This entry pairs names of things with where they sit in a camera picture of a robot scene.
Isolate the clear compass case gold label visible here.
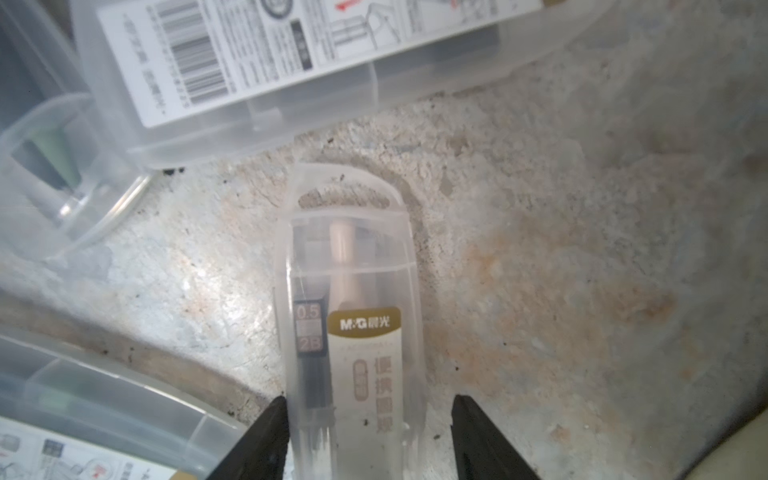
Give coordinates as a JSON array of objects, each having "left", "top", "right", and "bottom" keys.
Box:
[{"left": 274, "top": 163, "right": 427, "bottom": 479}]

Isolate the clear compass case wide label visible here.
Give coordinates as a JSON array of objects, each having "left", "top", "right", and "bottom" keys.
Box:
[{"left": 70, "top": 0, "right": 608, "bottom": 170}]

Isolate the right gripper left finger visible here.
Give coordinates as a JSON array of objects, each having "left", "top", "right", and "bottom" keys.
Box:
[{"left": 207, "top": 396, "right": 290, "bottom": 480}]

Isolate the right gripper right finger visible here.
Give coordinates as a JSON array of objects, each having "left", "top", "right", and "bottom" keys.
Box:
[{"left": 451, "top": 395, "right": 540, "bottom": 480}]

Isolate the clear case red white label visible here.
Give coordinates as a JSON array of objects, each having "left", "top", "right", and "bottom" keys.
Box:
[{"left": 1, "top": 327, "right": 246, "bottom": 479}]

